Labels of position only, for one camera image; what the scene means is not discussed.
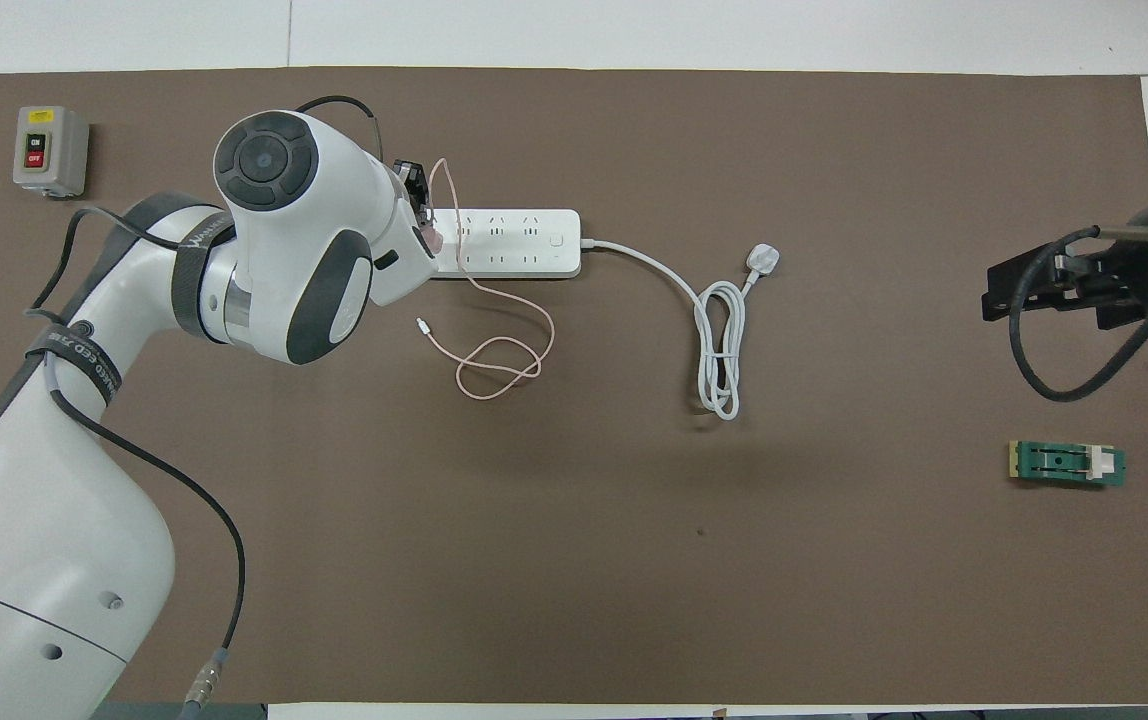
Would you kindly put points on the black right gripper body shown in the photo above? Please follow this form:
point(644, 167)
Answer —
point(1104, 285)

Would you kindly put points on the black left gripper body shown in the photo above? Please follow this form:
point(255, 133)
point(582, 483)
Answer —
point(414, 195)

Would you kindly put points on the pink charger block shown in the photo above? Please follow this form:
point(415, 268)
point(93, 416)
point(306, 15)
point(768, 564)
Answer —
point(431, 240)

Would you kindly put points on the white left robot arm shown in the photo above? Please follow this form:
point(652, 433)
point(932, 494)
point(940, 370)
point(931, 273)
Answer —
point(54, 540)

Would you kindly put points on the white power strip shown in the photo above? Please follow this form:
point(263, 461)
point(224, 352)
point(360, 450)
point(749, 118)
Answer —
point(514, 243)

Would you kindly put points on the brown table mat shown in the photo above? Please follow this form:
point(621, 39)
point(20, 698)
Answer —
point(634, 560)

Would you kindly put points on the green knife switch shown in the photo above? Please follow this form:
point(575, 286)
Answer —
point(1054, 463)

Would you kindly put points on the grey on-off switch box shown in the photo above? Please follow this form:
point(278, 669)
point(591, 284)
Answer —
point(49, 150)

